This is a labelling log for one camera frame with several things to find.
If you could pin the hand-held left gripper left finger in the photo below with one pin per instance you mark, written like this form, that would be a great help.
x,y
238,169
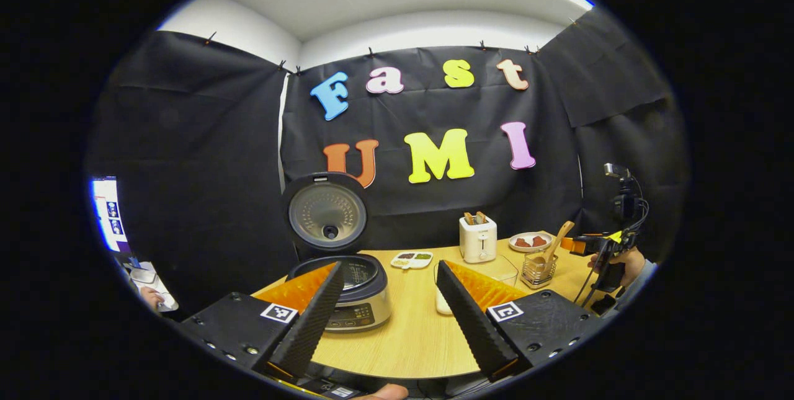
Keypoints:
x,y
310,319

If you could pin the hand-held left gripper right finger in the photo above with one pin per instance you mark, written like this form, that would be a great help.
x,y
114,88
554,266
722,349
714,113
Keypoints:
x,y
468,319

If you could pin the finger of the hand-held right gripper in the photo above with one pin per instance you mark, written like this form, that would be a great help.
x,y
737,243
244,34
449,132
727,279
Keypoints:
x,y
577,244

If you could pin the wooden spoon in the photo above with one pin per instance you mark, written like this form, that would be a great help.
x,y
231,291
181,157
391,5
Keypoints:
x,y
558,239

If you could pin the white rice box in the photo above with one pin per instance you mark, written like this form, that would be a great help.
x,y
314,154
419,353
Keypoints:
x,y
441,307

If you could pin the clear chopstick holder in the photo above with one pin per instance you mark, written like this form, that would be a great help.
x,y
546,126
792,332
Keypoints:
x,y
538,275

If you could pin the silver black rice cooker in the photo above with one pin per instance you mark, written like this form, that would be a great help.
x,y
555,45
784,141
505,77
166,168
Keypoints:
x,y
329,214

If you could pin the brown meat piece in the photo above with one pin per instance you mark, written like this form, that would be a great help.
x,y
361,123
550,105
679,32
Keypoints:
x,y
539,241
522,242

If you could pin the round white plate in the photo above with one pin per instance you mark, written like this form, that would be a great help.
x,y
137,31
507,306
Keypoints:
x,y
527,250

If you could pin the white toaster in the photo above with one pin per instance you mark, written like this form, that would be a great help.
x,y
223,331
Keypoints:
x,y
477,242

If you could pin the white divided spice dish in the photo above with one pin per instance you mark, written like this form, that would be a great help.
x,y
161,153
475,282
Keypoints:
x,y
411,260

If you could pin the white papers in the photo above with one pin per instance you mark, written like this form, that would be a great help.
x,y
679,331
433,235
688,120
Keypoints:
x,y
144,276

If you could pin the computer monitor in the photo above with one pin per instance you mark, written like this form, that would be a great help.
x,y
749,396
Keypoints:
x,y
110,214

